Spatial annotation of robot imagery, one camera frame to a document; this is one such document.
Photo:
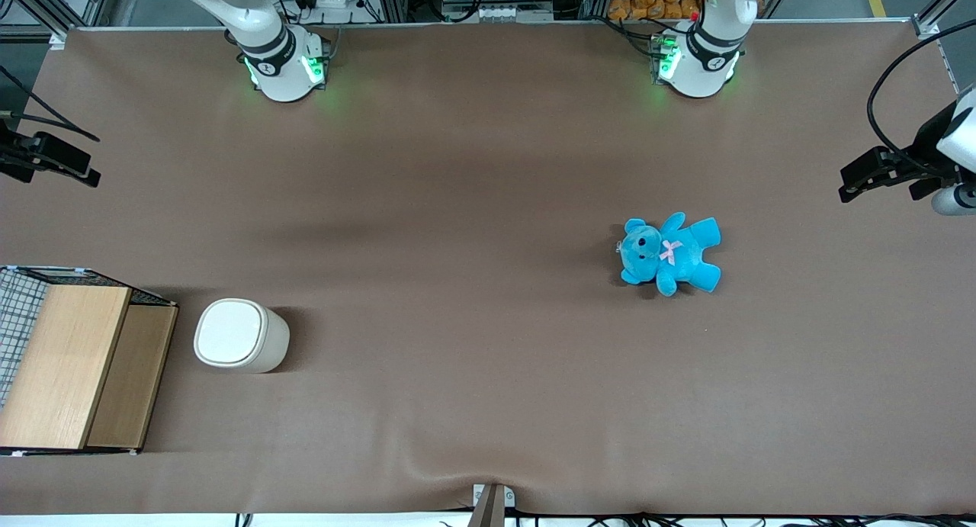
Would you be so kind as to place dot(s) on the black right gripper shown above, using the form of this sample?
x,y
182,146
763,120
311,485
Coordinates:
x,y
9,155

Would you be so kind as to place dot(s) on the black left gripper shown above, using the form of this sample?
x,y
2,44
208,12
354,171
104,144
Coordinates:
x,y
925,147

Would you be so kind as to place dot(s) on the white push-lid trash can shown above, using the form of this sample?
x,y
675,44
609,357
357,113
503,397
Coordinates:
x,y
236,336

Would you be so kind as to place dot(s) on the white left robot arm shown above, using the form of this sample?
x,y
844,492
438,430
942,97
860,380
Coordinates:
x,y
701,62

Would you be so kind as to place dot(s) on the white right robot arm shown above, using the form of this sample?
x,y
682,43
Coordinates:
x,y
278,62

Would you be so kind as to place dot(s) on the blue teddy bear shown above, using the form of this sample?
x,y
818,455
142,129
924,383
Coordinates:
x,y
675,254

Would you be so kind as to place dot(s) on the brown table mat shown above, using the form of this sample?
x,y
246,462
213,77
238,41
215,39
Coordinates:
x,y
488,321

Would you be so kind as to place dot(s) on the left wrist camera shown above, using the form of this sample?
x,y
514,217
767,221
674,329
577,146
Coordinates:
x,y
953,199

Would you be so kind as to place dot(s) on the aluminium frame post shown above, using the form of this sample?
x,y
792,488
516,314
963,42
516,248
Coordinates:
x,y
53,4
942,12

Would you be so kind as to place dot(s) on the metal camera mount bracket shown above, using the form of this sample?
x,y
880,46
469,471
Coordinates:
x,y
492,506

